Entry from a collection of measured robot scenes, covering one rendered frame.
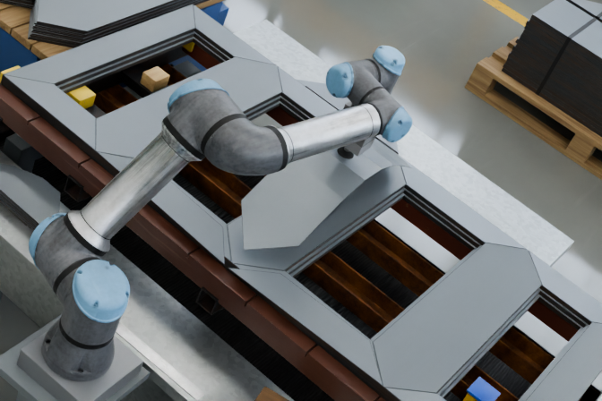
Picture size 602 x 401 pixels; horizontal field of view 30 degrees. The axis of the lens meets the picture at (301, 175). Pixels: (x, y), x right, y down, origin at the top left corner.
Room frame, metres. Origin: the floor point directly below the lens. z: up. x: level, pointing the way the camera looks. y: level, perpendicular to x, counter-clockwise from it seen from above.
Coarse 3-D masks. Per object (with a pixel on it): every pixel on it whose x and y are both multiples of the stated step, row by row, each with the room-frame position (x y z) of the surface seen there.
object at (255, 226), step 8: (248, 208) 2.04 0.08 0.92; (248, 216) 2.02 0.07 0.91; (256, 216) 2.02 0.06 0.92; (248, 224) 2.00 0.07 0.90; (256, 224) 2.01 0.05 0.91; (264, 224) 2.01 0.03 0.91; (248, 232) 1.98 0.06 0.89; (256, 232) 1.99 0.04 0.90; (264, 232) 1.99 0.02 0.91; (272, 232) 2.00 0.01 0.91; (280, 232) 2.00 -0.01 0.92; (256, 240) 1.97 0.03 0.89; (264, 240) 1.98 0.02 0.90; (272, 240) 1.98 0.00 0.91; (280, 240) 1.98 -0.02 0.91; (288, 240) 1.99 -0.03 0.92; (264, 248) 1.96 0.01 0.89
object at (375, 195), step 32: (192, 32) 2.77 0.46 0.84; (128, 64) 2.51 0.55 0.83; (64, 128) 2.13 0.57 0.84; (96, 160) 2.08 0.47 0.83; (352, 192) 2.35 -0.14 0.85; (384, 192) 2.41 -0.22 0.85; (416, 192) 2.47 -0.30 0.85; (224, 224) 2.03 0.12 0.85; (320, 224) 2.17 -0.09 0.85; (352, 224) 2.24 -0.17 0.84; (448, 224) 2.42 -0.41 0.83; (256, 256) 1.97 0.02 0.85; (288, 256) 2.02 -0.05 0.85; (320, 256) 2.09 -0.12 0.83; (544, 288) 2.31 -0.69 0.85; (512, 320) 2.16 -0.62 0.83; (576, 320) 2.26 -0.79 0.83; (480, 352) 1.99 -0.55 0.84; (448, 384) 1.85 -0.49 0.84
